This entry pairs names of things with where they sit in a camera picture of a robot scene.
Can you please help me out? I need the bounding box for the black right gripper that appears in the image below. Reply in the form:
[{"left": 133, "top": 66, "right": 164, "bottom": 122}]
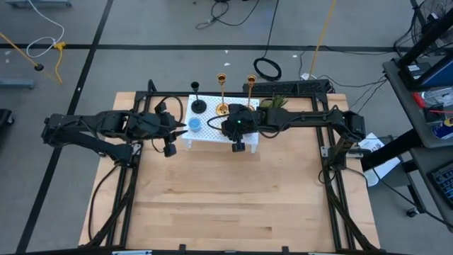
[{"left": 221, "top": 103, "right": 260, "bottom": 154}]

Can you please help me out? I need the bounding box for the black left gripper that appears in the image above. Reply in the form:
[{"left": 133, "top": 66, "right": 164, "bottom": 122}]
[{"left": 134, "top": 102, "right": 189, "bottom": 159}]

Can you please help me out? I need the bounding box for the blue candle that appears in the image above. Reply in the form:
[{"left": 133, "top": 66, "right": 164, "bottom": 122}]
[{"left": 188, "top": 117, "right": 203, "bottom": 133}]

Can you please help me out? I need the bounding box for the gold candlestick holder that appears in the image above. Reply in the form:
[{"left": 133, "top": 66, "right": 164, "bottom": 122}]
[
  {"left": 246, "top": 74, "right": 258, "bottom": 111},
  {"left": 215, "top": 72, "right": 231, "bottom": 117}
]

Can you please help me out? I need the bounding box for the black candlestick holder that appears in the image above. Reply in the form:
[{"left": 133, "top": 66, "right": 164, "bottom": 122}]
[{"left": 190, "top": 81, "right": 208, "bottom": 115}]

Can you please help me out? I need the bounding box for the white perforated metal shelf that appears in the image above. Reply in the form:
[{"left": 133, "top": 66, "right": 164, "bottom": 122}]
[{"left": 181, "top": 93, "right": 260, "bottom": 154}]

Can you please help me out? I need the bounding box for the potted green succulent plant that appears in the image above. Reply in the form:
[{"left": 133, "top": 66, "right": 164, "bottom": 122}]
[{"left": 260, "top": 94, "right": 289, "bottom": 109}]

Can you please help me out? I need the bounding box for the black power strip box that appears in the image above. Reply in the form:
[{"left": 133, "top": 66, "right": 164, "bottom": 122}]
[{"left": 242, "top": 79, "right": 336, "bottom": 95}]

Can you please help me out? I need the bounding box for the white paper sheet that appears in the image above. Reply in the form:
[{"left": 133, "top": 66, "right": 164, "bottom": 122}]
[{"left": 357, "top": 132, "right": 401, "bottom": 187}]

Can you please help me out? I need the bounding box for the grey equipment cart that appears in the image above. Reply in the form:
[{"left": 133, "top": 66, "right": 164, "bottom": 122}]
[{"left": 382, "top": 52, "right": 453, "bottom": 227}]

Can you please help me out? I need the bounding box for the black keyboard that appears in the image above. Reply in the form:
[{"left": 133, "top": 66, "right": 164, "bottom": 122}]
[{"left": 426, "top": 161, "right": 453, "bottom": 210}]

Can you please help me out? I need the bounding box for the black floor fan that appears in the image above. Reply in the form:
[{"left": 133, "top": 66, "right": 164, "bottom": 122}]
[{"left": 410, "top": 0, "right": 453, "bottom": 49}]

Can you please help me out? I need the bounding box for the black aluminium table frame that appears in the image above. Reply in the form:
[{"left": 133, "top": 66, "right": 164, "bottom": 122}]
[{"left": 86, "top": 79, "right": 382, "bottom": 255}]

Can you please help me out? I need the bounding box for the black cable with coil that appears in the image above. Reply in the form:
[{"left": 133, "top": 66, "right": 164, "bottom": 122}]
[{"left": 252, "top": 0, "right": 282, "bottom": 82}]

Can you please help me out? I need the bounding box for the black looped floor cable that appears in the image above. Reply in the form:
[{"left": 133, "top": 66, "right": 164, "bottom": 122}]
[{"left": 195, "top": 0, "right": 261, "bottom": 30}]

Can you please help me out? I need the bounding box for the long yellow hanging cable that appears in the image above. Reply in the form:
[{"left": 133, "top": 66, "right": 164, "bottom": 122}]
[{"left": 308, "top": 0, "right": 337, "bottom": 78}]

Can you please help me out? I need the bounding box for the yellow floor cable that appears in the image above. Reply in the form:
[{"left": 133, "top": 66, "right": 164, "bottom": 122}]
[{"left": 0, "top": 33, "right": 67, "bottom": 85}]

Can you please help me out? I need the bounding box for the white floor cable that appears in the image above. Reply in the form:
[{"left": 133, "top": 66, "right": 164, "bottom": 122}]
[{"left": 25, "top": 0, "right": 66, "bottom": 59}]

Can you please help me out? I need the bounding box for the red handled tool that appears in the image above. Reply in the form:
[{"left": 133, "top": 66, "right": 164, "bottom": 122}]
[{"left": 413, "top": 91, "right": 428, "bottom": 109}]

